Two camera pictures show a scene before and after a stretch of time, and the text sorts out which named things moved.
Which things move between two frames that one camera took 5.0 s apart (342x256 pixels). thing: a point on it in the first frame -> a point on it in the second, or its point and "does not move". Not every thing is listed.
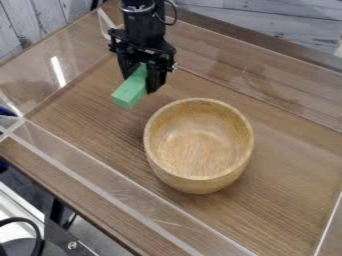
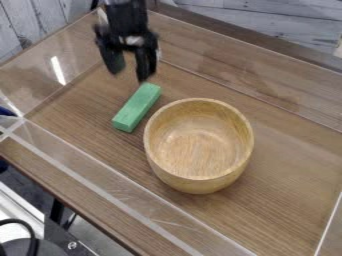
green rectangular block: x=133 y=89 -> x=128 y=117
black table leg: x=57 y=211 does not move
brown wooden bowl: x=199 y=142 does not move
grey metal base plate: x=58 y=236 does not move
